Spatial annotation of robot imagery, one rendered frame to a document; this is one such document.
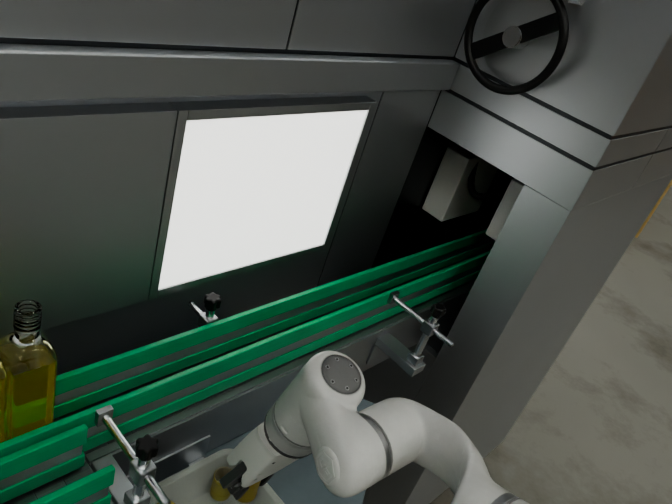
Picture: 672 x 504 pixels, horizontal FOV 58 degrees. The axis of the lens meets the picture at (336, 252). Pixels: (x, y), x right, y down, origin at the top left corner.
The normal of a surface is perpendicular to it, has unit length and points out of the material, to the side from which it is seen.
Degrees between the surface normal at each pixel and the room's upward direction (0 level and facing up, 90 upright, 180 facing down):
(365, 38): 90
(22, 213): 90
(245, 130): 90
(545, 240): 90
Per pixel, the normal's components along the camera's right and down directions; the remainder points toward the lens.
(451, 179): -0.69, 0.20
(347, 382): 0.47, -0.61
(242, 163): 0.67, 0.55
